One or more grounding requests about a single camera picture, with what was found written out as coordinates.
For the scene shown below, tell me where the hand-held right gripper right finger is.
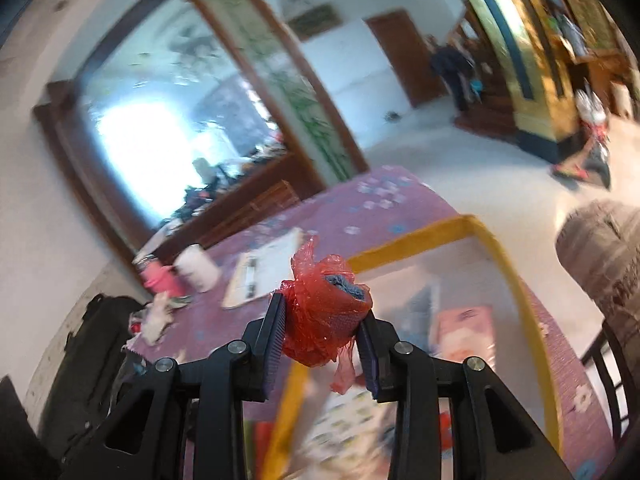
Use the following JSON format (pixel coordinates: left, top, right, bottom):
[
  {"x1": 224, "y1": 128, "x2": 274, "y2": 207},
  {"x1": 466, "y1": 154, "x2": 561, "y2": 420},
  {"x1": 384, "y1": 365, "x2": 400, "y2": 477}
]
[{"x1": 355, "y1": 311, "x2": 574, "y2": 480}]

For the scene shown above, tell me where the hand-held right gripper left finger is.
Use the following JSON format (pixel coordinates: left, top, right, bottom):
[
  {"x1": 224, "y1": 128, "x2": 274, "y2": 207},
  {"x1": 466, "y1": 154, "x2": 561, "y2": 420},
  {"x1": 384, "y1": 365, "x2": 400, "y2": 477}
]
[{"x1": 57, "y1": 291, "x2": 289, "y2": 480}]

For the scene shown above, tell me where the red plastic bag bundle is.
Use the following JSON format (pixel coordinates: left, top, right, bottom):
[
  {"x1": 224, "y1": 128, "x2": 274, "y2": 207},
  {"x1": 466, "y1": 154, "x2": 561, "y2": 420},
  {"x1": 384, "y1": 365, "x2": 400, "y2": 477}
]
[{"x1": 279, "y1": 234, "x2": 375, "y2": 396}]

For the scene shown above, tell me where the yellow taped tray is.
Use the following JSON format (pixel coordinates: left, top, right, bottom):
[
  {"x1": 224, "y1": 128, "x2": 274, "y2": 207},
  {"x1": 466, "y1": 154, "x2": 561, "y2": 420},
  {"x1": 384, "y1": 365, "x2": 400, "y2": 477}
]
[{"x1": 260, "y1": 214, "x2": 564, "y2": 480}]

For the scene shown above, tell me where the open white notebook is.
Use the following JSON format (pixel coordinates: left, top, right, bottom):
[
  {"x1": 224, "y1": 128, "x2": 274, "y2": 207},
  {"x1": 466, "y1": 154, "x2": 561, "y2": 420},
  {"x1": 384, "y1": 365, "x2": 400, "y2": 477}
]
[{"x1": 221, "y1": 228, "x2": 306, "y2": 311}]

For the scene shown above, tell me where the black bag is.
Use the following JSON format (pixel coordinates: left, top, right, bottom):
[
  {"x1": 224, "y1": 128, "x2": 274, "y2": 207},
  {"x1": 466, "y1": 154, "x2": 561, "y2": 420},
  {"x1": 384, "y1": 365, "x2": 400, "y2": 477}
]
[{"x1": 39, "y1": 294, "x2": 157, "y2": 463}]

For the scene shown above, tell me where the white plastic cup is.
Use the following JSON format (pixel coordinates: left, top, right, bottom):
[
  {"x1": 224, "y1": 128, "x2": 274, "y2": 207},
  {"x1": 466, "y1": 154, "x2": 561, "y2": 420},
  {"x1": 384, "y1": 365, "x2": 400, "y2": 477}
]
[{"x1": 172, "y1": 244, "x2": 222, "y2": 294}]

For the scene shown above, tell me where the white work glove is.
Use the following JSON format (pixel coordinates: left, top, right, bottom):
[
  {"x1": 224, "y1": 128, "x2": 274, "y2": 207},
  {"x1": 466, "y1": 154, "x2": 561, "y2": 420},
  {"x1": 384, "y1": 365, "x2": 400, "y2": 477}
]
[{"x1": 127, "y1": 292, "x2": 177, "y2": 347}]

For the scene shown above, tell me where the pink water bottle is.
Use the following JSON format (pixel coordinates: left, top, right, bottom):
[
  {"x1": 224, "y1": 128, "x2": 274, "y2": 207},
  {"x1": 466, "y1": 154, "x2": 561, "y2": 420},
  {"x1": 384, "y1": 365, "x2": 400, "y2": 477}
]
[{"x1": 141, "y1": 259, "x2": 187, "y2": 297}]

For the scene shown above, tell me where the wooden sideboard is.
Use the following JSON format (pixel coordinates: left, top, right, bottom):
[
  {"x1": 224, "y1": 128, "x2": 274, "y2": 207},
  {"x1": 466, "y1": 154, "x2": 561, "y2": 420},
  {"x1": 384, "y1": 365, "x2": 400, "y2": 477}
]
[{"x1": 135, "y1": 154, "x2": 302, "y2": 262}]

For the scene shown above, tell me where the dark wooden chair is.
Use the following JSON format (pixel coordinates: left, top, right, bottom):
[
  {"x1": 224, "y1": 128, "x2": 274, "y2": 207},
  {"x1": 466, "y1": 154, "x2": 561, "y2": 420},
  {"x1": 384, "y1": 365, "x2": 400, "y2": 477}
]
[{"x1": 579, "y1": 319, "x2": 632, "y2": 443}]

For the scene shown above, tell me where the brown striped sofa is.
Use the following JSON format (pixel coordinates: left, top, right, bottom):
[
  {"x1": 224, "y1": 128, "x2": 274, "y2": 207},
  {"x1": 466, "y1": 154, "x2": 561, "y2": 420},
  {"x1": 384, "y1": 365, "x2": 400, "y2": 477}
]
[{"x1": 555, "y1": 200, "x2": 640, "y2": 363}]

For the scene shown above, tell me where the wood framed glass partition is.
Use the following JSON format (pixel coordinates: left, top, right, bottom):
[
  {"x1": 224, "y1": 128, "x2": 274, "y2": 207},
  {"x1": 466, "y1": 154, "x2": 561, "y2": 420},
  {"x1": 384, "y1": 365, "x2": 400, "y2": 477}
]
[{"x1": 32, "y1": 0, "x2": 371, "y2": 281}]

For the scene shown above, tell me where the red kids scooter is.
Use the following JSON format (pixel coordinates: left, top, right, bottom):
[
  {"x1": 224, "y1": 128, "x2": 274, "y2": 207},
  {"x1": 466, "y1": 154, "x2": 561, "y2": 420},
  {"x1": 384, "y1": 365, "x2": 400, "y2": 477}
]
[{"x1": 551, "y1": 89, "x2": 614, "y2": 192}]

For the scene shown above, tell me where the person in dark clothes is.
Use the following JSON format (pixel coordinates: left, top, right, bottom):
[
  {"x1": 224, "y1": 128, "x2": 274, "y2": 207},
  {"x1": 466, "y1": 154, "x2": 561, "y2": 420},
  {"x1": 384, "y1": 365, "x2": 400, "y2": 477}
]
[{"x1": 429, "y1": 35, "x2": 477, "y2": 112}]

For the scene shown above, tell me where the wooden door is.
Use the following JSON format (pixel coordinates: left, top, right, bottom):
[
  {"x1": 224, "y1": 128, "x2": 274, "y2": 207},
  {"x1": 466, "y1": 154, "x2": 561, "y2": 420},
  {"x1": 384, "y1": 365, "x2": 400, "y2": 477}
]
[{"x1": 365, "y1": 9, "x2": 449, "y2": 109}]

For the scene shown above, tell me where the golden pillar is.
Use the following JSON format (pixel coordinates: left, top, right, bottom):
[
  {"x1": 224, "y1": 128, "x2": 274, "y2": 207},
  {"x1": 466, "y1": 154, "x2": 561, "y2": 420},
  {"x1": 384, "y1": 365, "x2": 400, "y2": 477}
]
[{"x1": 444, "y1": 0, "x2": 572, "y2": 164}]

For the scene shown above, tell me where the framed wall picture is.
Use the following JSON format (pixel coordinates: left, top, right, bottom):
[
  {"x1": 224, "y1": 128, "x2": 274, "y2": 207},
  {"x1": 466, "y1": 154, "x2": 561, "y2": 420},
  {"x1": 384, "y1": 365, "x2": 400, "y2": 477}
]
[{"x1": 286, "y1": 4, "x2": 342, "y2": 39}]

